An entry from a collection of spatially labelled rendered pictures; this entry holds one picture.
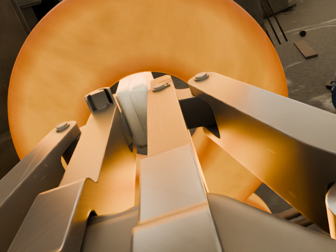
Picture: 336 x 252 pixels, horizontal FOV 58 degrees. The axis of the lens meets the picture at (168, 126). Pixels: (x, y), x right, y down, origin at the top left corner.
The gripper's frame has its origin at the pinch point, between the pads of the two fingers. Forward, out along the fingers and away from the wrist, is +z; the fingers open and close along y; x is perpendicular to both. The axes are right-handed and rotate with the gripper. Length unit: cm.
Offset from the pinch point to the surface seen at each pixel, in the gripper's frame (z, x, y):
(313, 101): 188, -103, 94
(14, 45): 33.1, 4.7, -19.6
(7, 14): 34.0, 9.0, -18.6
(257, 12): 246, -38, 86
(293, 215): 11.9, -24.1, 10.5
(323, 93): 197, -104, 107
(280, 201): 94, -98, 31
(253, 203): 8.2, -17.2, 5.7
